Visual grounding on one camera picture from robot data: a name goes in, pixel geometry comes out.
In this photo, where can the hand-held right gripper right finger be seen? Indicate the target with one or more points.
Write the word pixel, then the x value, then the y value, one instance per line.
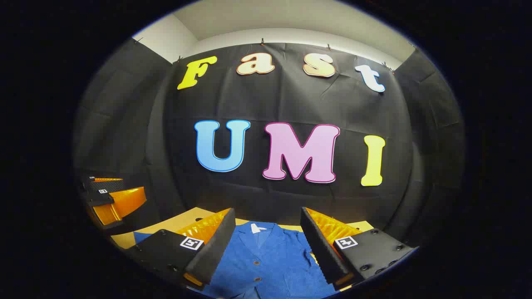
pixel 320 249

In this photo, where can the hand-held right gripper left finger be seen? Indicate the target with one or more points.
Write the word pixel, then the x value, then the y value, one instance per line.
pixel 214 249

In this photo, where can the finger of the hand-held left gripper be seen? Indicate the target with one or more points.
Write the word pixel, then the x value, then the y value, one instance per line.
pixel 108 185
pixel 99 199

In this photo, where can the blue button-up shirt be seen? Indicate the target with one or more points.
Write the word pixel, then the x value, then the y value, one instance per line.
pixel 266 261

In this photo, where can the black backdrop cloth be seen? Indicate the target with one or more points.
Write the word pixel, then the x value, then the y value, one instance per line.
pixel 291 104

